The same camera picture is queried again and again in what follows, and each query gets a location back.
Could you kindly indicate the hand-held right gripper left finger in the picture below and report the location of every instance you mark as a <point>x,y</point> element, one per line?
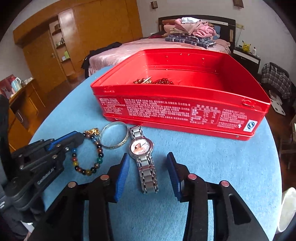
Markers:
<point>121,180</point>

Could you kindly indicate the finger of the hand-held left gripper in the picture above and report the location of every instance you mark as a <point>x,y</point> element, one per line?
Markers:
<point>34,148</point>
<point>71,141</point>

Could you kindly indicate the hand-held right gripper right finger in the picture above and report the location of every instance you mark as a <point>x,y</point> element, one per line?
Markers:
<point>173,180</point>

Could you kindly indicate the wide silver bangle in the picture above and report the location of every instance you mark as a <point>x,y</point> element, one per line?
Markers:
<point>115,145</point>

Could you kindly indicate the silver wristwatch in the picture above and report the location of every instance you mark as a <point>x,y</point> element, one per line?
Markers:
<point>141,147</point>

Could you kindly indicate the red tin box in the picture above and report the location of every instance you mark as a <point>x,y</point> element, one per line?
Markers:
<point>173,113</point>

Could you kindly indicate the wooden desk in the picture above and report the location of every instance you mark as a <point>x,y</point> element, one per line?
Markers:
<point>23,111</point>

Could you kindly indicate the white blue kettle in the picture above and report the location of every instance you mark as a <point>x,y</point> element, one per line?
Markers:
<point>16,84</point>

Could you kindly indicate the white mug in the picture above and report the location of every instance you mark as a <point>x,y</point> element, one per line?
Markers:
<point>27,81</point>

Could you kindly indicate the wooden door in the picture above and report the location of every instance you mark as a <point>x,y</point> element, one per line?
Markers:
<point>39,64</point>

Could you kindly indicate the green box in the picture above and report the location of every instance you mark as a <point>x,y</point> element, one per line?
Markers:
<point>66,55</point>

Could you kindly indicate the black garment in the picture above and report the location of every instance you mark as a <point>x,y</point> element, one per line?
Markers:
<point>101,49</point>

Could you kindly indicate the small dark bottles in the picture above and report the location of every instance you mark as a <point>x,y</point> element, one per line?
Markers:
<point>60,42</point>

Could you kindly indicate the bed with pink bedspread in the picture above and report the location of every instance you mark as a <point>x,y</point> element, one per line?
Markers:
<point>120,51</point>

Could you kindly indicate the wooden folding stool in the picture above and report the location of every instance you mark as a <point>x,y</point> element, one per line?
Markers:
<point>285,148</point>

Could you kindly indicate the white plastic object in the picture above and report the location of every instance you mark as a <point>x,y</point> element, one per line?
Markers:
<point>288,208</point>

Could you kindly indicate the wooden wardrobe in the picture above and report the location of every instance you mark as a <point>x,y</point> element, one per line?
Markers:
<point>99,25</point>

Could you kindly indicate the white bathroom scale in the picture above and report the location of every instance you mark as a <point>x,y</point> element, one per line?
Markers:
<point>278,106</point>

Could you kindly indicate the dark red garment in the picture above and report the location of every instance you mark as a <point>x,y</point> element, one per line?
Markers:
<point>156,35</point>

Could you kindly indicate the black white nightstand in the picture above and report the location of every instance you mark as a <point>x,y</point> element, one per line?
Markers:
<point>247,61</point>

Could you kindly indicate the folded plaid blanket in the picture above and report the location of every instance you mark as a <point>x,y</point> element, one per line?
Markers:
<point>189,39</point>

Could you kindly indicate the plaid bag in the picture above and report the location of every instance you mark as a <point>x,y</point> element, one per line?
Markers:
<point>275,81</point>

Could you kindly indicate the yellow plush toy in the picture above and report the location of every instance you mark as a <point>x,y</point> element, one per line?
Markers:
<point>245,47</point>

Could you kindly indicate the white lotion bottle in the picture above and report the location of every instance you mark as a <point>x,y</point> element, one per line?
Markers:
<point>254,51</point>

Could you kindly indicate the blue pillow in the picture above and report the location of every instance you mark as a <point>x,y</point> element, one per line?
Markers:
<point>217,32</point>

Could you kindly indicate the pile of folded clothes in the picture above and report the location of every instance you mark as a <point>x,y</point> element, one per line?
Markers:
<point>196,18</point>

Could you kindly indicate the small wooden wall lamp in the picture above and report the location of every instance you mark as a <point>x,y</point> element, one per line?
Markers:
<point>154,4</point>

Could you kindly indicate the wall socket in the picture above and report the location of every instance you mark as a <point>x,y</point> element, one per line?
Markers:
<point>240,26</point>

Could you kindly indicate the large wooden wall lamp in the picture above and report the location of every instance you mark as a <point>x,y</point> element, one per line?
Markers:
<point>237,3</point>

